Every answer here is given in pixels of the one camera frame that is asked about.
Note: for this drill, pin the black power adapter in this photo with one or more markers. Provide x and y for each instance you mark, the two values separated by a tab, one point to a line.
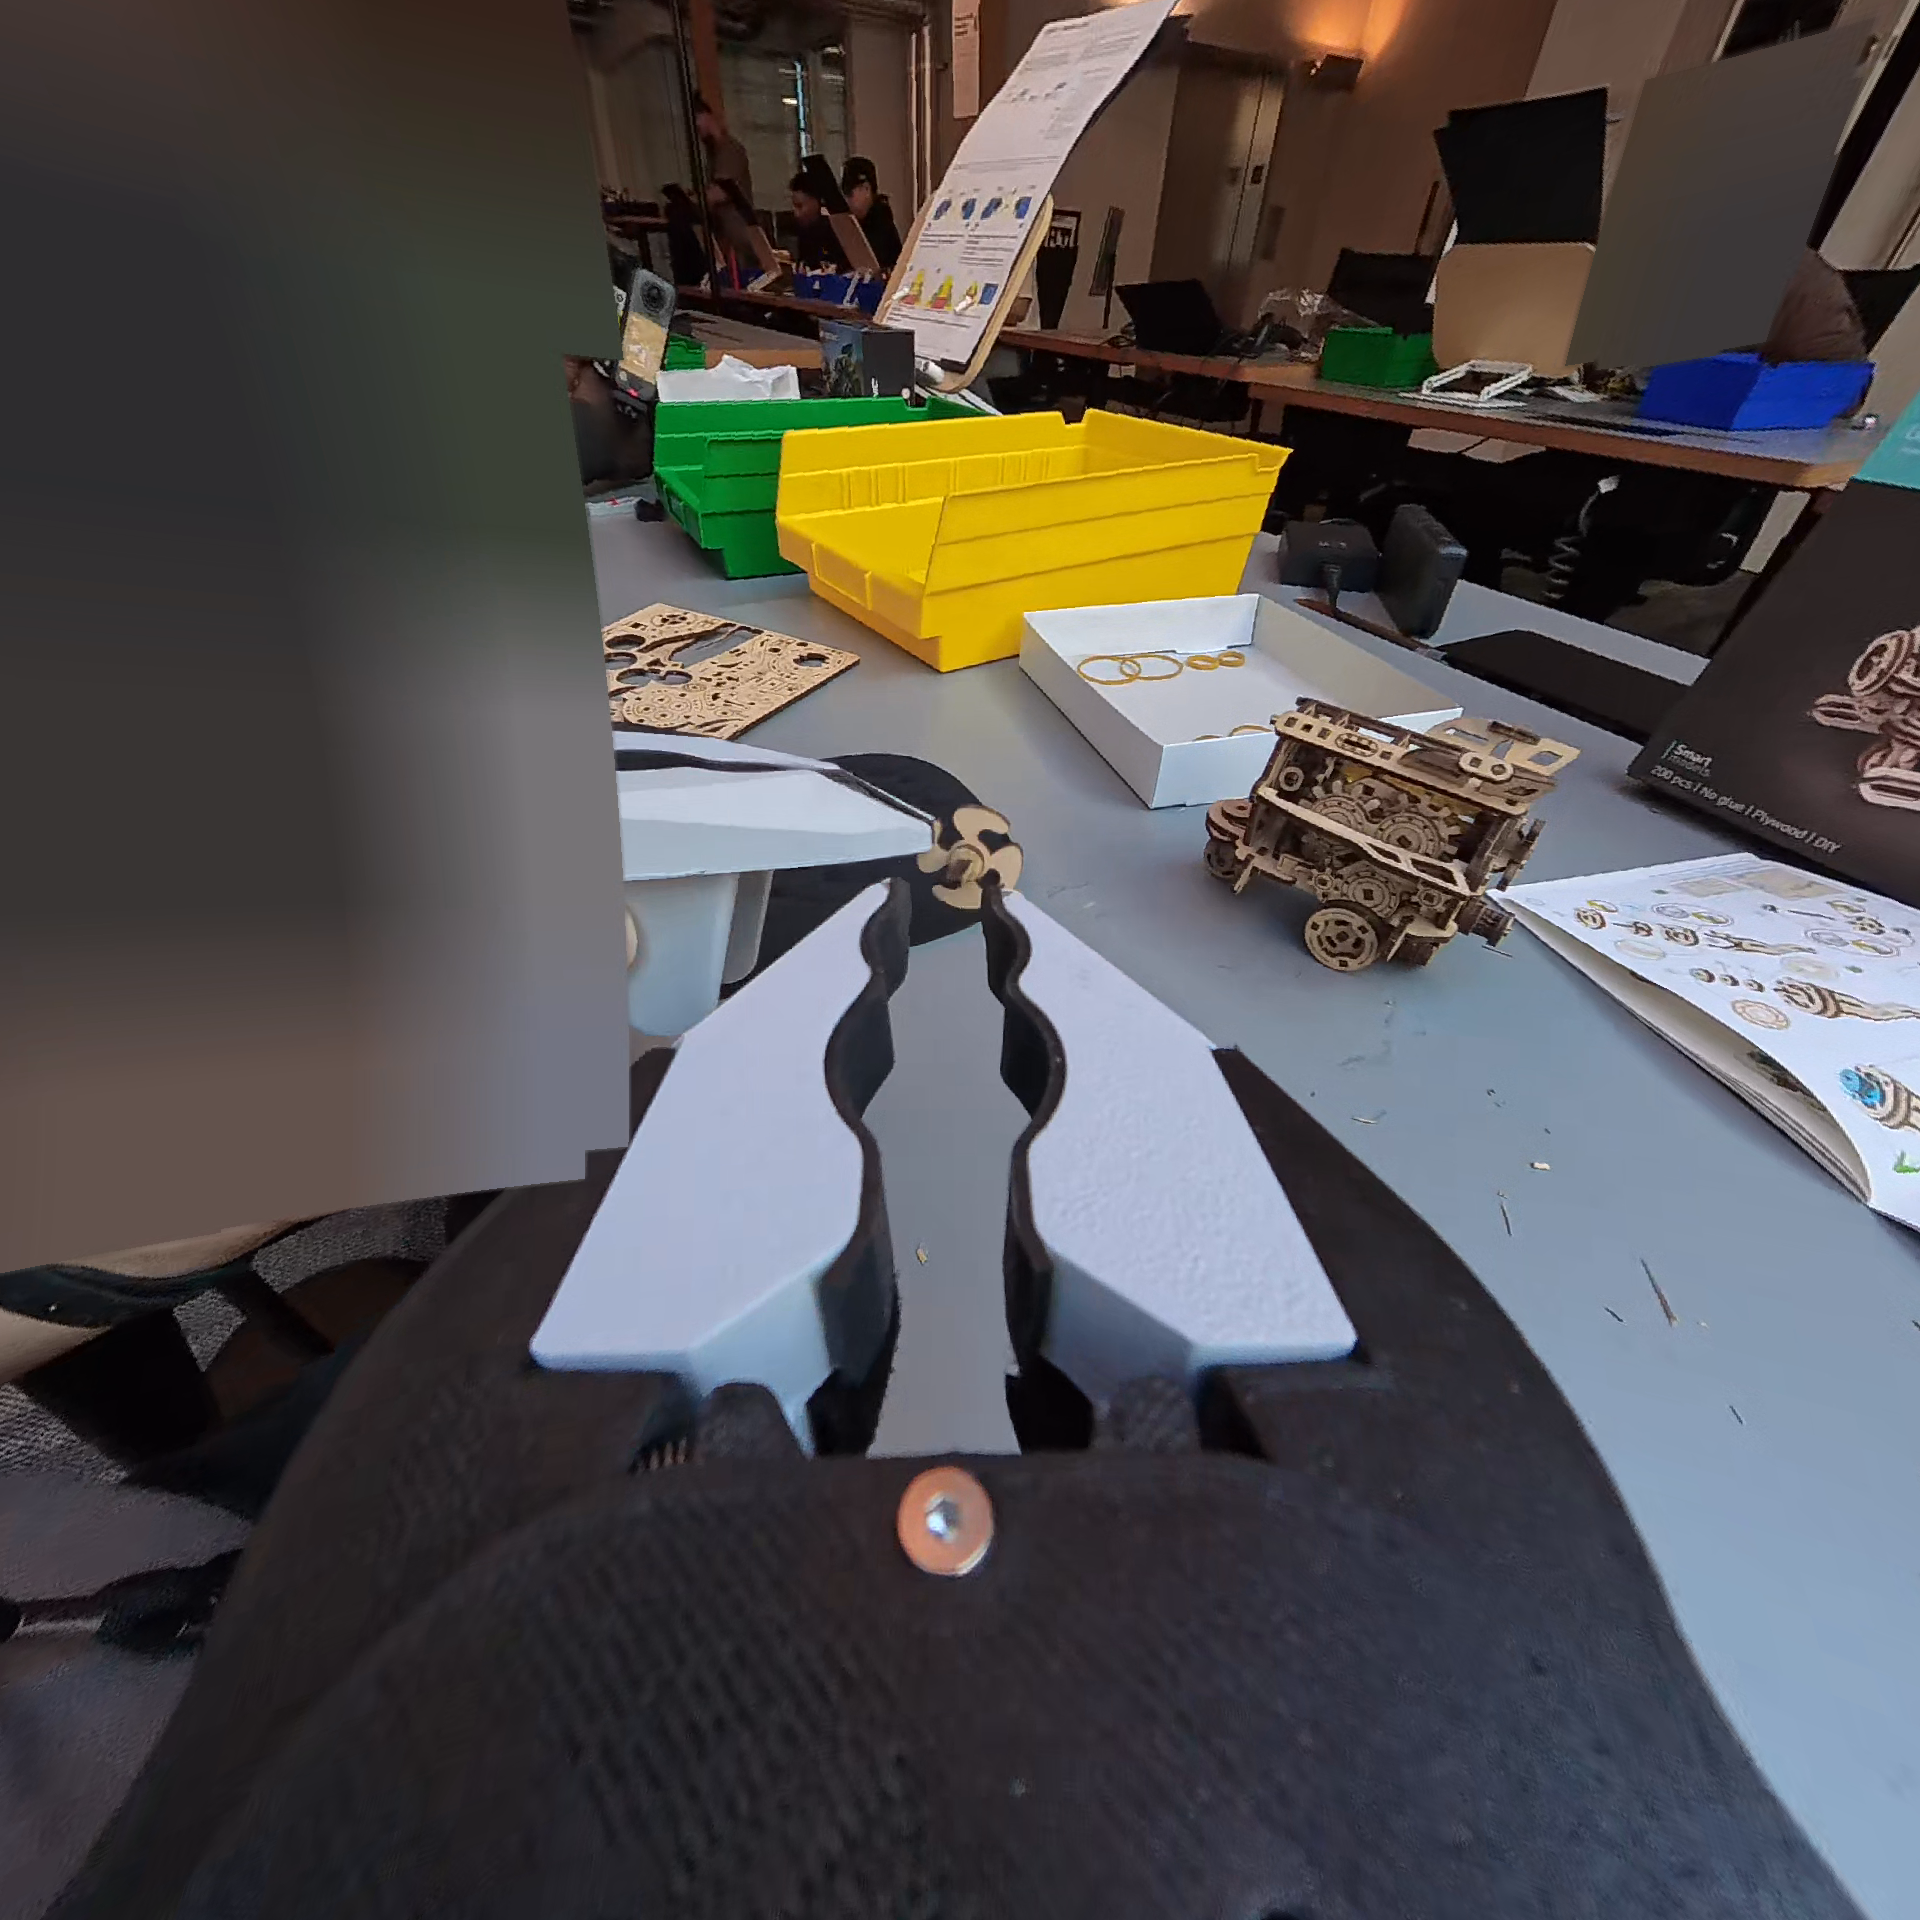
1327	552
1426	566

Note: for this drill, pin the instruction booklet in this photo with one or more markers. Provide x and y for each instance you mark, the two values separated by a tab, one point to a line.
1728	972

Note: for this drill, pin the black product box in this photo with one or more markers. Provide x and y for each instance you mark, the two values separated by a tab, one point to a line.
1769	678

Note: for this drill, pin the small black picture box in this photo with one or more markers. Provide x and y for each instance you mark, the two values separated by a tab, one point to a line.
867	362

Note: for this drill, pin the white cardboard tray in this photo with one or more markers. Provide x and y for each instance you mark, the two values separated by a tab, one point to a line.
1141	749

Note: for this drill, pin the printed instruction sheet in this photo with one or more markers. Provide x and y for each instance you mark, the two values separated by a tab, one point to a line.
1037	116

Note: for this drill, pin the open cardboard box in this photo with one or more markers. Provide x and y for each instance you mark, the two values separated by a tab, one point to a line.
1514	300

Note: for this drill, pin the black laptop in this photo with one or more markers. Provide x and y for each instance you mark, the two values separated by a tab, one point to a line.
1174	318

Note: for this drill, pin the green plastic bin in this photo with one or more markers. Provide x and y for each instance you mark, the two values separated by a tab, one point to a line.
1377	362
721	437
751	535

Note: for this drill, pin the white frame piece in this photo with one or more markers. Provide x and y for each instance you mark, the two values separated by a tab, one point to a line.
1477	383

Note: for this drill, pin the blue plastic bin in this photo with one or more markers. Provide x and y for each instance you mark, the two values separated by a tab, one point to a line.
1754	388

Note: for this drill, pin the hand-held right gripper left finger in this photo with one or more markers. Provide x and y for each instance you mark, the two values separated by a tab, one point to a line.
721	1186

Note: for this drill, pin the laser-cut wooden parts sheet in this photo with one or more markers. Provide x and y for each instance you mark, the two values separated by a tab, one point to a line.
751	678

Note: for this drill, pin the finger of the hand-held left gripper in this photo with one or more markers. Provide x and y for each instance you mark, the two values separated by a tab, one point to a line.
737	825
710	764

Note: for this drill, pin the black flat pad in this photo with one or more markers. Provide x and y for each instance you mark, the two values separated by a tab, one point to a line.
1578	678

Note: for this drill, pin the wooden model vehicle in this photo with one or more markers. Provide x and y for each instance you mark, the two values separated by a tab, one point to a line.
1381	839

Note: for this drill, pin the small wooden model part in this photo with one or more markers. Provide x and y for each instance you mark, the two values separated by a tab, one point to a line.
972	854

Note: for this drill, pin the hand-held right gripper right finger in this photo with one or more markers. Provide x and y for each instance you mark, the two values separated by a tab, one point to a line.
1187	1186

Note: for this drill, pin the brown wooden stick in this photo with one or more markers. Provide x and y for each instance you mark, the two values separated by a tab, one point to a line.
1365	622

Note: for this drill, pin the black textured pad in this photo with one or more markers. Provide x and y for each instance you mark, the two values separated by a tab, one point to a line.
811	907

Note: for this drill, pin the long wooden table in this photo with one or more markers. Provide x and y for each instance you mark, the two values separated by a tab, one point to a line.
1648	437

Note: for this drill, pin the yellow plastic bin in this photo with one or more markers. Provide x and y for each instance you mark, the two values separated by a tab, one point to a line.
1045	597
1045	482

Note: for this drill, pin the wooden clipboard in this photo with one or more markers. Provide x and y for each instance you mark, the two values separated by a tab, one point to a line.
1013	322

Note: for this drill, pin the yellow rubber bands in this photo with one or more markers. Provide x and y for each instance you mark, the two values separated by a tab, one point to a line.
1207	659

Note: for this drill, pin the phone on stand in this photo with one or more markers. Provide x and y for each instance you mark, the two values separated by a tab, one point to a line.
645	322

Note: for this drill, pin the white tissue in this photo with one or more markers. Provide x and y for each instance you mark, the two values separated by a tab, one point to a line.
737	383

